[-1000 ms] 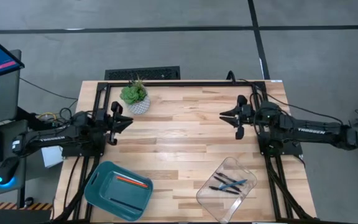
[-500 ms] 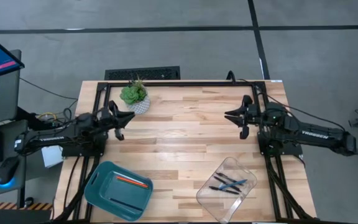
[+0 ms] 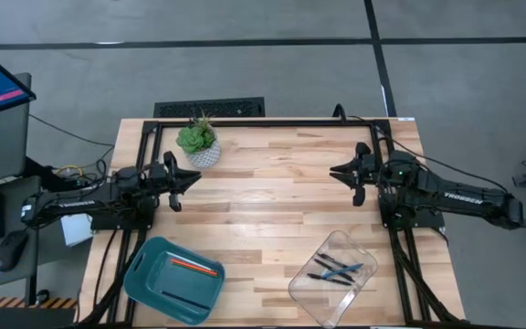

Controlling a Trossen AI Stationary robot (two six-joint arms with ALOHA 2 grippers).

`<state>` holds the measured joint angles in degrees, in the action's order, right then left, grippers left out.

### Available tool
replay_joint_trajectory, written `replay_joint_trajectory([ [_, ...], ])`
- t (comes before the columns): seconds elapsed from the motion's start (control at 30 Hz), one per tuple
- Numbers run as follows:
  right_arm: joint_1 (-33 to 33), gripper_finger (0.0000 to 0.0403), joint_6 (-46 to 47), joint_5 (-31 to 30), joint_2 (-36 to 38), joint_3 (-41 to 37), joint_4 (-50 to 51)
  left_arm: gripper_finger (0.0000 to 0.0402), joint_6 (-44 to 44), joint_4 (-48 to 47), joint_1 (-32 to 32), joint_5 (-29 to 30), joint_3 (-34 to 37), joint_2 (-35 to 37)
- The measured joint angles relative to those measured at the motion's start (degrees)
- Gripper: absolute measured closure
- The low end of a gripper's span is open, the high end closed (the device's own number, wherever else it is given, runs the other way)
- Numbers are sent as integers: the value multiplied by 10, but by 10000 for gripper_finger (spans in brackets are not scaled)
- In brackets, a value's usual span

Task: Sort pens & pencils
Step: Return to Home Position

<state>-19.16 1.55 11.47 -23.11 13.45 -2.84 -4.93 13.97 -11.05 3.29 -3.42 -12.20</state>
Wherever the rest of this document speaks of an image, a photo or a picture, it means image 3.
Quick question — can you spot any black computer mouse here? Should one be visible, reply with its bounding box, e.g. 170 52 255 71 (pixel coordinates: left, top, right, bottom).
0 229 29 273

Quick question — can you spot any yellow black hazard strip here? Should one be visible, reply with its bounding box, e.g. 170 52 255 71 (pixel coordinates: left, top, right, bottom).
0 295 79 311

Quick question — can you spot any black aluminium table frame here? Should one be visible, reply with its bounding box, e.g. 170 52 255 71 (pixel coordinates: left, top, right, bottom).
78 117 470 328

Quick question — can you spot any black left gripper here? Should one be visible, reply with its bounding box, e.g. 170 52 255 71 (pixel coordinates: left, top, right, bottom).
146 150 203 214

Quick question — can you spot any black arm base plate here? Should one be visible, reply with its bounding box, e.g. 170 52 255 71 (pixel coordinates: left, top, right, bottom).
89 212 154 232
378 191 447 230

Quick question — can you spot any potted green succulent plant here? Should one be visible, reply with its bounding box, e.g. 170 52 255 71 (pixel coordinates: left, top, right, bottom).
175 109 222 169

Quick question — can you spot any white pencil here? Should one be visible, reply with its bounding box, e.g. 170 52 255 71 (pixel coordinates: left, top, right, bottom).
165 250 219 274

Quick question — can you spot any teal plastic bin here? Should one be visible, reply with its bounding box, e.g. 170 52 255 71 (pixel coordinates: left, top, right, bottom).
122 235 226 326

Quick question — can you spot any blue pen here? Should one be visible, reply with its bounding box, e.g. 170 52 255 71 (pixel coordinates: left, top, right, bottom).
321 262 365 280

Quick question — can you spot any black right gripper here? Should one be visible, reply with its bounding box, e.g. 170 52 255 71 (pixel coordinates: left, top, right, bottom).
329 141 384 208

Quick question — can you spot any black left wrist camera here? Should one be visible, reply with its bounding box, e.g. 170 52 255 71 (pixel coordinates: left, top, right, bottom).
146 162 169 192

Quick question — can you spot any white booklet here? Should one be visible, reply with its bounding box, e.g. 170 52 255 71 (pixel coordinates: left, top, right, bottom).
59 213 94 248

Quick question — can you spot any clear plastic bin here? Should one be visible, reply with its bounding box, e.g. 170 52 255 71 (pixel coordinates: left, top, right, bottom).
288 229 379 329

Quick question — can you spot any yellow and black cable bundle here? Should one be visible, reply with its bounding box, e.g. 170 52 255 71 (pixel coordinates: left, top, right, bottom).
51 157 111 193

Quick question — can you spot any black pencil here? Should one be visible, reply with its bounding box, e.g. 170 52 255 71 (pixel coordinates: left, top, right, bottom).
160 290 211 311

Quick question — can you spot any black floor vent grille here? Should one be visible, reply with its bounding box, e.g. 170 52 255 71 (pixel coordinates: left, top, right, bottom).
153 96 267 119

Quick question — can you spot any orange pencil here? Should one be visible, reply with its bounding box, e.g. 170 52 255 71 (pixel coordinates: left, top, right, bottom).
170 258 219 278

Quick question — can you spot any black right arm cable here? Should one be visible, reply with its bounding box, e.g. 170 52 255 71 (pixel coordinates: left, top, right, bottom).
333 103 511 194

